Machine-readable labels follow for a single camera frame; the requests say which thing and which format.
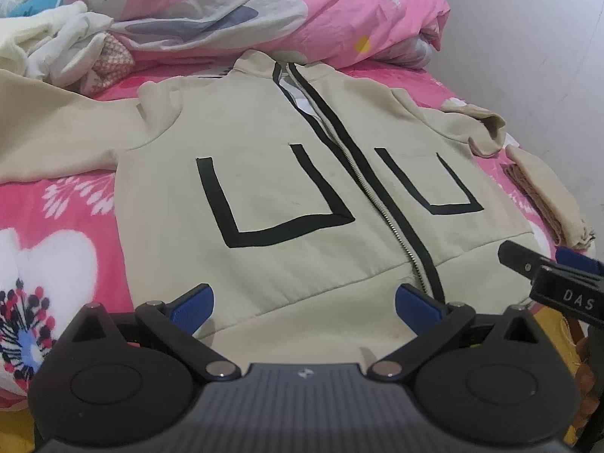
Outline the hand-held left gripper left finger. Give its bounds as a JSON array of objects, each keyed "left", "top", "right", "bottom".
[{"left": 71, "top": 283, "right": 240, "bottom": 381}]

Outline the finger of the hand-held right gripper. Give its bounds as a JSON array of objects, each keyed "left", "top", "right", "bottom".
[
  {"left": 499, "top": 240, "right": 604, "bottom": 290},
  {"left": 529, "top": 265, "right": 604, "bottom": 328}
]

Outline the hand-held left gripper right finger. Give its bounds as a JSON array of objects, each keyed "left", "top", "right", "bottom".
[{"left": 369, "top": 283, "right": 539, "bottom": 381}]

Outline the beige zip jacket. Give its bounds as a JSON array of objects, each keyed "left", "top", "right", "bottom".
[{"left": 0, "top": 49, "right": 536, "bottom": 364}]

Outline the folded beige garment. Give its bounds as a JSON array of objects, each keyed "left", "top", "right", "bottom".
[{"left": 505, "top": 144, "right": 596, "bottom": 250}]

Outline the pink floral bed blanket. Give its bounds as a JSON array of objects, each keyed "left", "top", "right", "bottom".
[{"left": 0, "top": 54, "right": 604, "bottom": 407}]

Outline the white garment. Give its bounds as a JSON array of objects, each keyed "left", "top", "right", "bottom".
[{"left": 23, "top": 12, "right": 114, "bottom": 88}]

